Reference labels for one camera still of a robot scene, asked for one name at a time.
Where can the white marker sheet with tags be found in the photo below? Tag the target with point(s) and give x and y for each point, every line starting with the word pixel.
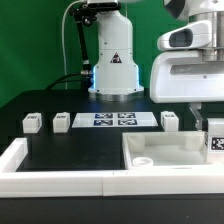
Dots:
pixel 114 119

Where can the white square table top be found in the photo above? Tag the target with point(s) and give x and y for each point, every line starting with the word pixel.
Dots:
pixel 143 150

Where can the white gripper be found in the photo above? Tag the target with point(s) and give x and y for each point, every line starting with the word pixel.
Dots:
pixel 182 74

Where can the white U-shaped fence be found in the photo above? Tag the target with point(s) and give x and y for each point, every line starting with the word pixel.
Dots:
pixel 197 180

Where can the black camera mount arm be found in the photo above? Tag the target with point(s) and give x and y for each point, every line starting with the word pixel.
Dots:
pixel 83 16

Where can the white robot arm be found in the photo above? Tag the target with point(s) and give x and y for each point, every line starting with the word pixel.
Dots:
pixel 116 76

